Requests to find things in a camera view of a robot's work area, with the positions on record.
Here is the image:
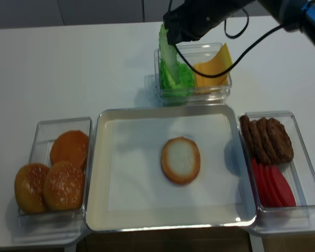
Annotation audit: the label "red tomato slices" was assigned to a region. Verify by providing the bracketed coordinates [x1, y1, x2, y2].
[251, 158, 297, 208]

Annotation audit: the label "green lettuce leaf in box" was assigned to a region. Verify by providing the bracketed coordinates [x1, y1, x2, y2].
[160, 59, 195, 90]

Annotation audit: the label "black cable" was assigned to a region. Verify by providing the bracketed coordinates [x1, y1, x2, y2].
[170, 7, 287, 78]

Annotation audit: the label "sesame bun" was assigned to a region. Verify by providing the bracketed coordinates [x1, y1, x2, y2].
[42, 161, 85, 211]
[14, 163, 50, 214]

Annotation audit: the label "clear box with patties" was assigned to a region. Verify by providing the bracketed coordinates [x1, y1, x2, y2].
[238, 111, 315, 217]

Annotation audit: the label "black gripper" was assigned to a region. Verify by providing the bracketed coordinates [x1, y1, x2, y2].
[163, 0, 226, 45]

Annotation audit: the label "sesame bun top front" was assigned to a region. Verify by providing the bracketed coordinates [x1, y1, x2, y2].
[42, 161, 85, 211]

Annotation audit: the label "green lettuce leaf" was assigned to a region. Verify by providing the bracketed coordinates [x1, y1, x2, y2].
[160, 59, 195, 90]
[159, 24, 181, 89]

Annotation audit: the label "sesame bun top left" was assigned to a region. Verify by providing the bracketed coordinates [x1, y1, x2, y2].
[14, 163, 50, 214]

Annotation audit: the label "bottom bun half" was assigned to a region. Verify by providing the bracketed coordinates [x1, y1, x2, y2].
[161, 136, 201, 185]

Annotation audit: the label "plain bun half back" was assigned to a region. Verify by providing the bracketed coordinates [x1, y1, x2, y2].
[50, 130, 89, 171]

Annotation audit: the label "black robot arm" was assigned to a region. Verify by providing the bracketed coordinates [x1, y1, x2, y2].
[163, 1, 315, 46]

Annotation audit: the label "silver metal tray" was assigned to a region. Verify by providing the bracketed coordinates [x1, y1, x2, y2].
[86, 104, 256, 232]

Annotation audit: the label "brown meat patty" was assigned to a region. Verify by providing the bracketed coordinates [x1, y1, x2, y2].
[249, 120, 271, 165]
[239, 115, 256, 158]
[266, 118, 294, 163]
[257, 118, 281, 165]

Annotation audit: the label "clear box with buns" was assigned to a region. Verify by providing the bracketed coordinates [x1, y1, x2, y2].
[18, 117, 94, 224]

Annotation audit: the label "yellow cheese slices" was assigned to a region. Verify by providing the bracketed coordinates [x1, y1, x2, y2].
[193, 43, 233, 94]

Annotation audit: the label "white paper liner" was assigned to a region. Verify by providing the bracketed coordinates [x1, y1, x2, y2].
[108, 114, 240, 211]

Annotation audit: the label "clear box with lettuce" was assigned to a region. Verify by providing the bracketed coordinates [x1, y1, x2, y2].
[154, 43, 232, 106]

